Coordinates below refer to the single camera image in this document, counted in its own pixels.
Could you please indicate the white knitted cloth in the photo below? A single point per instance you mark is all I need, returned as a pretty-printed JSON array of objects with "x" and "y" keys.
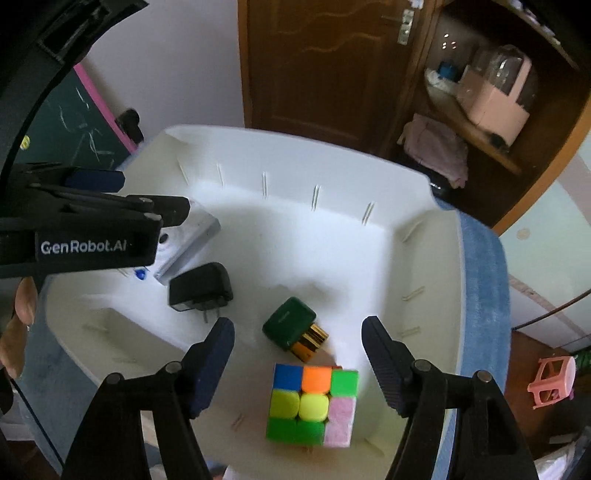
[{"x": 563, "y": 461}]

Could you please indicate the wooden corner shelf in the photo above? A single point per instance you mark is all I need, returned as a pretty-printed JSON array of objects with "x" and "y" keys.
[{"x": 531, "y": 184}]

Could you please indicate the small blue object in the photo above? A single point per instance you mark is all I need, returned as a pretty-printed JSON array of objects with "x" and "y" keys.
[{"x": 447, "y": 71}]

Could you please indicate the white toy camera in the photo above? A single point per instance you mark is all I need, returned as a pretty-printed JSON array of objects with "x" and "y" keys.
[{"x": 194, "y": 235}]

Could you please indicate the white crumpled object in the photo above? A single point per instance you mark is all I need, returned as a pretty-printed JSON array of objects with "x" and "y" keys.
[{"x": 438, "y": 83}]

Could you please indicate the black chalkboard clip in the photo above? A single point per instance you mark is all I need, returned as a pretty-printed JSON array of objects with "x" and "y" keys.
[{"x": 130, "y": 124}]

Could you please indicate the pink plastic stool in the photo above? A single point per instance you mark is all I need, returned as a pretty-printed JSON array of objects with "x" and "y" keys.
[{"x": 551, "y": 381}]

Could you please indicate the person's left hand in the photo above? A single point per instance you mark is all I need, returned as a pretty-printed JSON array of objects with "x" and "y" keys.
[{"x": 25, "y": 300}]

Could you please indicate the white plastic bin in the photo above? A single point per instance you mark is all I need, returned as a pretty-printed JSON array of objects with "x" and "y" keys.
[{"x": 300, "y": 240}]

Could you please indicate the green and gold case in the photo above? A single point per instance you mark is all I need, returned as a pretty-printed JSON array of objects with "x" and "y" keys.
[{"x": 286, "y": 318}]

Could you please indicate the colourful puzzle cube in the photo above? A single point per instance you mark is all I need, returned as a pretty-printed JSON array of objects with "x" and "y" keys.
[{"x": 314, "y": 406}]

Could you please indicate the black crate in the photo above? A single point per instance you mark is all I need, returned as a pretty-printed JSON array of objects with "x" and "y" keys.
[{"x": 439, "y": 189}]

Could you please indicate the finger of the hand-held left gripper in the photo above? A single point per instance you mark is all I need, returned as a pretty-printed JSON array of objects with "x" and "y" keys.
[
  {"x": 166, "y": 210},
  {"x": 94, "y": 179}
]

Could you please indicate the pink appliance with clear dome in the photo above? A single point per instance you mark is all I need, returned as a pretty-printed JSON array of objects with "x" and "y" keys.
[{"x": 498, "y": 106}]

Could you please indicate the black charger plug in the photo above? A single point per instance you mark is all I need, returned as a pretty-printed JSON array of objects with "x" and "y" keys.
[{"x": 198, "y": 284}]

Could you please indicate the pale green wardrobe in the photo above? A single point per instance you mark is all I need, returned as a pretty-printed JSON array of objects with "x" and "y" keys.
[{"x": 549, "y": 240}]

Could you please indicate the brown wooden door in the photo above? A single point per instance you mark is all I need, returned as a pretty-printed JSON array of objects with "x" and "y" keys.
[{"x": 323, "y": 69}]

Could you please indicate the blue fuzzy blanket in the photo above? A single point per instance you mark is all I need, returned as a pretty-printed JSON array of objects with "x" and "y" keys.
[{"x": 480, "y": 300}]

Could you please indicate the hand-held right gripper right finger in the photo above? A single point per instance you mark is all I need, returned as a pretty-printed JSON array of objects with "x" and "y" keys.
[{"x": 383, "y": 360}]

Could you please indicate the green chalkboard with pink frame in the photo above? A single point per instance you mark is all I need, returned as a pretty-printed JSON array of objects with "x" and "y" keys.
[{"x": 69, "y": 120}]

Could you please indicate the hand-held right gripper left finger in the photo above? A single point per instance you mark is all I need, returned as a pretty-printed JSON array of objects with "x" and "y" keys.
[{"x": 212, "y": 364}]

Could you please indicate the pink folded cloth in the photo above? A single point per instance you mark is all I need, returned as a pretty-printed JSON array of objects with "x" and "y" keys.
[{"x": 434, "y": 147}]

